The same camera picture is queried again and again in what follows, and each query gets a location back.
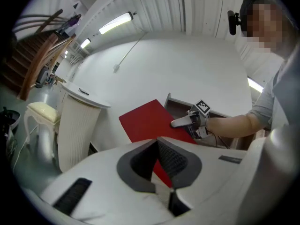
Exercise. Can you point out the person's right forearm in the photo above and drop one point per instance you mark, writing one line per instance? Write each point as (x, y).
(232, 125)

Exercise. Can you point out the person's grey shirt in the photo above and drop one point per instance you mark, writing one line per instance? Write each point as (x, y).
(264, 102)

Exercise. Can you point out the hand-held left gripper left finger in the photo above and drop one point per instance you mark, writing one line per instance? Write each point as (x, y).
(138, 170)

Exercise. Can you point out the dark wooden staircase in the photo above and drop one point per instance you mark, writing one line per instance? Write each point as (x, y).
(30, 55)

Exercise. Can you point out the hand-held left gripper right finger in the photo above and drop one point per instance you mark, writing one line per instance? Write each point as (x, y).
(180, 165)

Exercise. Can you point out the white round pedestal table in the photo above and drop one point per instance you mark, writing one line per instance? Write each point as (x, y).
(77, 130)

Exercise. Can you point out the red book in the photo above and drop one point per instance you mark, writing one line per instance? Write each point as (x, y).
(145, 123)

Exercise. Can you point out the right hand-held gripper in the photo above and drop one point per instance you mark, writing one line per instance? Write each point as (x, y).
(197, 121)

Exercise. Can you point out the black head-mounted camera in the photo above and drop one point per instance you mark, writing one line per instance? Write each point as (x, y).
(232, 23)

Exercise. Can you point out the cream cushioned stool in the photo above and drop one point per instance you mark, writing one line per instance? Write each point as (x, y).
(42, 114)

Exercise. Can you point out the long ceiling tube light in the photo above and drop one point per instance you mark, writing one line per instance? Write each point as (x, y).
(116, 23)
(85, 43)
(255, 85)

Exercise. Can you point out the person's head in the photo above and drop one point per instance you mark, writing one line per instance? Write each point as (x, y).
(267, 24)

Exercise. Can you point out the grey wooden desk with hutch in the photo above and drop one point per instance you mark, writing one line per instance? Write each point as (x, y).
(178, 107)

